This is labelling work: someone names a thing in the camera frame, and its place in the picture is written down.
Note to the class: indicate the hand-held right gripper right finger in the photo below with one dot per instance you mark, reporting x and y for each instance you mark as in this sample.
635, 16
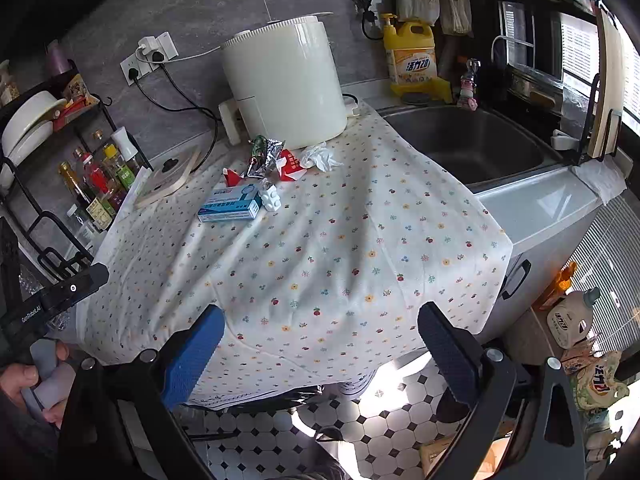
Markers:
445, 350

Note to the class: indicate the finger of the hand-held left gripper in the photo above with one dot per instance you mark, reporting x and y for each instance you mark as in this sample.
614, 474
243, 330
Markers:
72, 287
9, 260

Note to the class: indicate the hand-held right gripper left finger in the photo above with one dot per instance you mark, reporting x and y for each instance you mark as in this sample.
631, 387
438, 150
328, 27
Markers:
192, 360

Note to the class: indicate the blue medicine box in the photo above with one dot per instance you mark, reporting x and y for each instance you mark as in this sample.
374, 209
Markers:
230, 205

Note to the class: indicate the white foam piece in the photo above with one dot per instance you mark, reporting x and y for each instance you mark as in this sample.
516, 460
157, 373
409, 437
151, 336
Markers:
270, 197

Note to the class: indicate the small red wrapper piece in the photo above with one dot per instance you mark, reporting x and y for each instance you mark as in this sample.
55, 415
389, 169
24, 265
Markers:
232, 177

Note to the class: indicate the silver green wrapper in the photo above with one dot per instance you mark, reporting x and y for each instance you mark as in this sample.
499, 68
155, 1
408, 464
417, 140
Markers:
262, 157

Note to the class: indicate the red white carton piece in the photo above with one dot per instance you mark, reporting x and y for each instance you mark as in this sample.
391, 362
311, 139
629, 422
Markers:
290, 166

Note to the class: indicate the white tissue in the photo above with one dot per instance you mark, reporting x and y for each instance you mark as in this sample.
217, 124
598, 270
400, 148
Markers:
320, 157

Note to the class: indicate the person's left hand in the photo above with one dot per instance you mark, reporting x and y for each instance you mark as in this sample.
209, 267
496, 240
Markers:
17, 377

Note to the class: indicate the black spice rack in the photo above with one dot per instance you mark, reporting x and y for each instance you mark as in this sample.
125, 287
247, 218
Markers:
55, 255

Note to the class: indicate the white plate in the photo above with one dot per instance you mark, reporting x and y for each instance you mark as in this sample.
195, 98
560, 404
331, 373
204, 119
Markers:
20, 155

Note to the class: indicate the row of condiment bottles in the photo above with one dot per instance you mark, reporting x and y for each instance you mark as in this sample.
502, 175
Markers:
95, 180

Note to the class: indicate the orange bottle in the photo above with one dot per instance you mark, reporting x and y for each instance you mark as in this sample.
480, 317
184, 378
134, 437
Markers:
557, 290

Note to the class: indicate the white laundry detergent bottle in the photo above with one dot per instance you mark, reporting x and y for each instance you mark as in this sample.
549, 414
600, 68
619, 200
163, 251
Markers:
570, 317

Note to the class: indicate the small pink bag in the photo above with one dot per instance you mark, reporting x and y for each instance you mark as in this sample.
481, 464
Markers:
580, 352

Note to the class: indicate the white bowl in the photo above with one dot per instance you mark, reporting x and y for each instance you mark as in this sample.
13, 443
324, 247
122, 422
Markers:
30, 115

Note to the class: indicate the small beige board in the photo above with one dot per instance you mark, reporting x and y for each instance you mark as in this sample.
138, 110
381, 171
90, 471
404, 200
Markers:
167, 175

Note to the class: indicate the floral white tablecloth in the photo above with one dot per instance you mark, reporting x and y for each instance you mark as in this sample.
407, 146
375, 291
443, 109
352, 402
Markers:
325, 260

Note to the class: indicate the green detergent refill bag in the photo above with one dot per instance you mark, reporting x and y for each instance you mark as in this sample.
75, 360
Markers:
597, 377

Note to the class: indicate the clear jar with red label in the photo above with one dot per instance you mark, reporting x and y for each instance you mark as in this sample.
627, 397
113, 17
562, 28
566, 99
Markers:
7, 82

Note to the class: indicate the snack packets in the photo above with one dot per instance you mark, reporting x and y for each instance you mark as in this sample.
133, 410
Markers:
75, 92

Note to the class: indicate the pink cup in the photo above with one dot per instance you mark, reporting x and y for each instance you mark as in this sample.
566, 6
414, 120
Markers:
57, 60

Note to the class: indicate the stainless steel sink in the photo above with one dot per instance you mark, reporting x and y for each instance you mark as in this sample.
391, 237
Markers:
465, 145

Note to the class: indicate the white dish cloth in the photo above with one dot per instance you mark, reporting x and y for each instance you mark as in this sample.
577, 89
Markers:
597, 182

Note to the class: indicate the white plug adapter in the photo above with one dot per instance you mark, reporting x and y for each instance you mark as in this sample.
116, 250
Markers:
147, 47

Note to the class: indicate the small pink toy figure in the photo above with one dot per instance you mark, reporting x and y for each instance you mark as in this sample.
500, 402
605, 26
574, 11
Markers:
470, 85

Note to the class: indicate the metal pot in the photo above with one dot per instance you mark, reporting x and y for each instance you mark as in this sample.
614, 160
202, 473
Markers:
535, 87

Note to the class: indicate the white cylindrical air fryer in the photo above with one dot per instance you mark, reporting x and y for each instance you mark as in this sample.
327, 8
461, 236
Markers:
285, 80

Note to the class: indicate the yellow dish soap bottle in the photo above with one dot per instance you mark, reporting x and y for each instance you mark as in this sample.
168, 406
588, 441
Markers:
412, 55

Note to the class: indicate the wooden cutting board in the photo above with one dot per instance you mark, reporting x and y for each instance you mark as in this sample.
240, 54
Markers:
607, 85

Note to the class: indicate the black dish rack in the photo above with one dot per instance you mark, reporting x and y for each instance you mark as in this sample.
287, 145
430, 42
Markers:
530, 5

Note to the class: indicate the white wall socket panel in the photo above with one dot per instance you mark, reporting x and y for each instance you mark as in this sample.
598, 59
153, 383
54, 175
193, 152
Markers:
167, 42

